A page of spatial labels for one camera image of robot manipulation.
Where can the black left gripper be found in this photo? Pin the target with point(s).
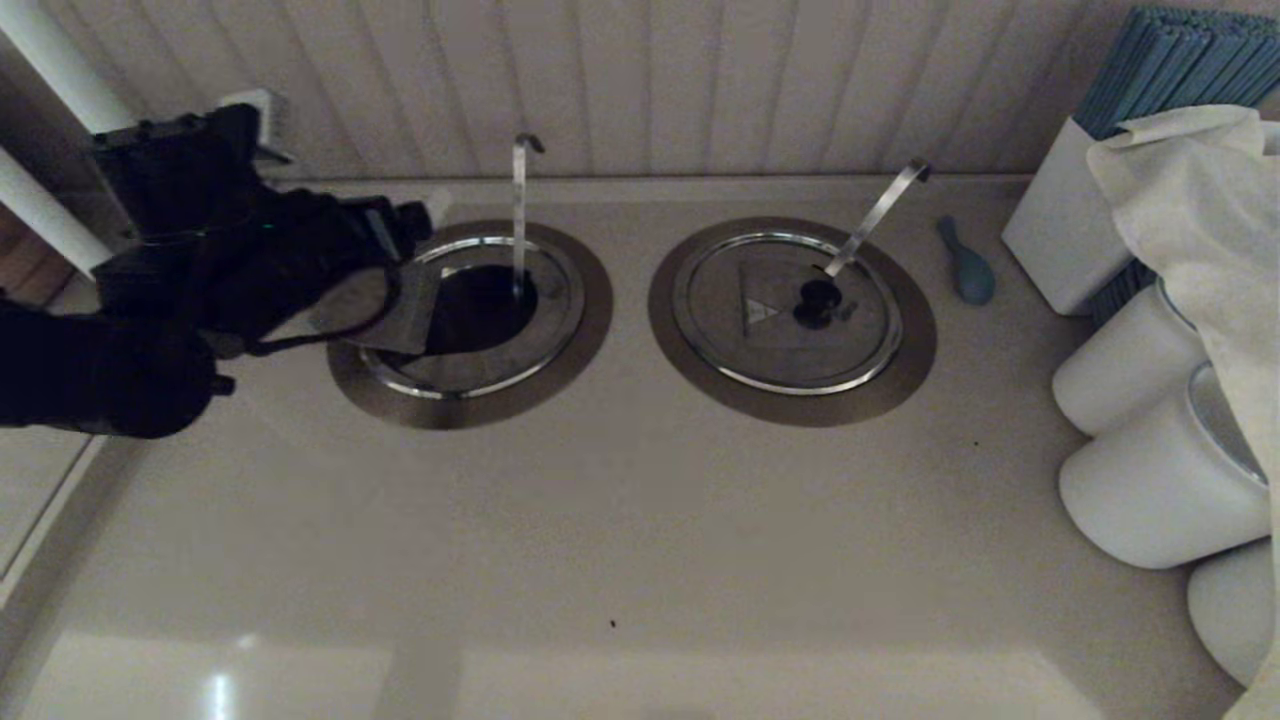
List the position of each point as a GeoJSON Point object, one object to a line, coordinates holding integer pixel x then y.
{"type": "Point", "coordinates": [310, 250]}

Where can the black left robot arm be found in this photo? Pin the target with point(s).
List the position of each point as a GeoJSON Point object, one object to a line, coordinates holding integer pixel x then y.
{"type": "Point", "coordinates": [100, 370]}

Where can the blue rice paddle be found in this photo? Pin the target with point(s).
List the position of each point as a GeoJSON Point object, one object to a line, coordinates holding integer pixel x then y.
{"type": "Point", "coordinates": [972, 277]}

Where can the thin white pole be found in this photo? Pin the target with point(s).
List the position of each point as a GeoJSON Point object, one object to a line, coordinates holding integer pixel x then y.
{"type": "Point", "coordinates": [40, 215]}

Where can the thick white pole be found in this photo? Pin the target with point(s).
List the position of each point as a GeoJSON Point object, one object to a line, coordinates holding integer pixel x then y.
{"type": "Point", "coordinates": [60, 60]}

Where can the white straw holder box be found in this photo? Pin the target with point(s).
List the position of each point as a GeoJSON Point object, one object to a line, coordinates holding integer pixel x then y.
{"type": "Point", "coordinates": [1060, 226]}

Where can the white paper cup stack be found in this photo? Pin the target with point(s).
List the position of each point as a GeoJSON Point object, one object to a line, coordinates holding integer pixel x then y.
{"type": "Point", "coordinates": [1150, 488]}
{"type": "Point", "coordinates": [1120, 366]}
{"type": "Point", "coordinates": [1232, 610]}

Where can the cream cloth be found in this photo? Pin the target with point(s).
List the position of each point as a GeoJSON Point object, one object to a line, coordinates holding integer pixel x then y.
{"type": "Point", "coordinates": [1200, 218]}

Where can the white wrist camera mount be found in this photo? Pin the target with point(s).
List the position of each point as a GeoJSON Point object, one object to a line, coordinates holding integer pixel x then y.
{"type": "Point", "coordinates": [265, 105]}

